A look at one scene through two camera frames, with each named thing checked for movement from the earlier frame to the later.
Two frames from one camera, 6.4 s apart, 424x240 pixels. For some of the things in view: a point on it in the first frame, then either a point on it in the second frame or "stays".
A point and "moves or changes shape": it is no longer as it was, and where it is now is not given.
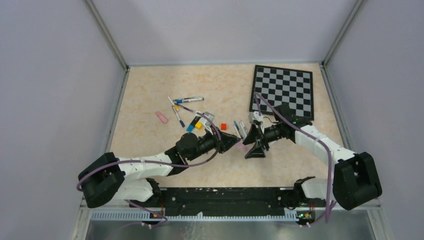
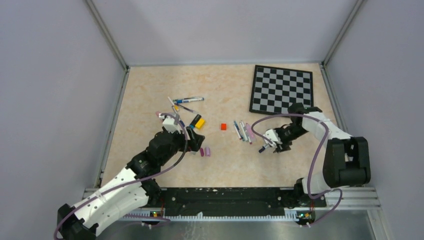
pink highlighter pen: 242,146 moves or changes shape
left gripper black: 225,142 -> 194,143
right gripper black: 257,135 -> 284,146
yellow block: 198,125 stays
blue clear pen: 185,100 stays
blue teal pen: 240,133 stays
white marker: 244,133 stays
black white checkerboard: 278,85 stays
